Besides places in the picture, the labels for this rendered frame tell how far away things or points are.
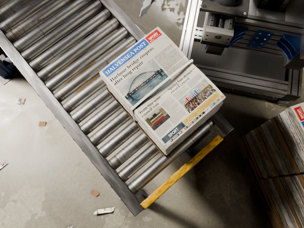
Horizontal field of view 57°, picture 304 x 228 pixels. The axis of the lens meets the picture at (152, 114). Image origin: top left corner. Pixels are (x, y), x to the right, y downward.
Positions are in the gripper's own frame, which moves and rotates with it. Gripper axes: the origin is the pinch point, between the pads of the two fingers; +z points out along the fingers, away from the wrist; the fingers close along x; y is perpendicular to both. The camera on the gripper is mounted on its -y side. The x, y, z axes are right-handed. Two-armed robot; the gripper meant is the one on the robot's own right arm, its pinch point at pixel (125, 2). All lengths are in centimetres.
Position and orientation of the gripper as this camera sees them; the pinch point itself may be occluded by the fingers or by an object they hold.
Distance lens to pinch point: 91.8
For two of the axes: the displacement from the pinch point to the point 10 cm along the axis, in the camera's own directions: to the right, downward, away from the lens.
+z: -6.1, 7.7, -2.0
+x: -7.9, -6.2, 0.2
